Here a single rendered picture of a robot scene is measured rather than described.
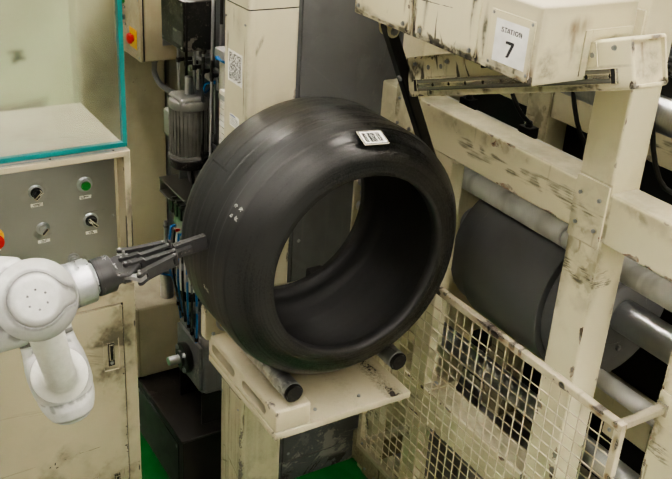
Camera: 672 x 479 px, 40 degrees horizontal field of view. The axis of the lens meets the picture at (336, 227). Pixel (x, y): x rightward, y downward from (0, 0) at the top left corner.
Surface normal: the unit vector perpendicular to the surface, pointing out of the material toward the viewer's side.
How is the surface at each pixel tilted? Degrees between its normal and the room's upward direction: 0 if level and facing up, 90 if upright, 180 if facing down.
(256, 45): 90
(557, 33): 90
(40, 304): 61
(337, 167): 80
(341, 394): 0
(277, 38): 90
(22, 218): 90
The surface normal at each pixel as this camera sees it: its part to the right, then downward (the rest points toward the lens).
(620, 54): -0.85, 0.18
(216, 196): -0.71, -0.29
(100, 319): 0.52, 0.40
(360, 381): 0.06, -0.90
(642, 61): 0.51, 0.11
